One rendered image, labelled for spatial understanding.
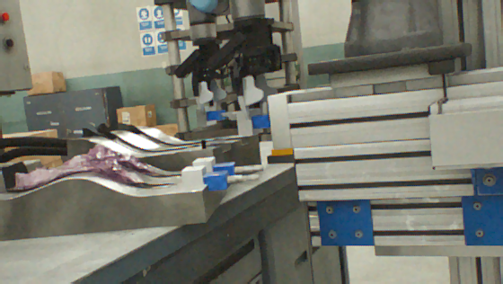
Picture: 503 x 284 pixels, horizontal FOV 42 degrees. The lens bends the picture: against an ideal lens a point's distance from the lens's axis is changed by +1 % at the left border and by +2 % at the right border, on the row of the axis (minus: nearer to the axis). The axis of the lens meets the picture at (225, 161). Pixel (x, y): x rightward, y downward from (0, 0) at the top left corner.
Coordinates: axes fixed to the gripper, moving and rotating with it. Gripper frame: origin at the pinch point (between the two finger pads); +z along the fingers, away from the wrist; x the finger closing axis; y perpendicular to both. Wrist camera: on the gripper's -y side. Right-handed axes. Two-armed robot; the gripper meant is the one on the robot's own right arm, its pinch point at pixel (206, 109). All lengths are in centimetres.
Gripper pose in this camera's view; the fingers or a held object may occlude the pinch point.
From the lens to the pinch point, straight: 193.8
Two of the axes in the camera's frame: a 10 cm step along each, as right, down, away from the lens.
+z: 1.2, 9.9, 1.2
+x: 5.4, -1.7, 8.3
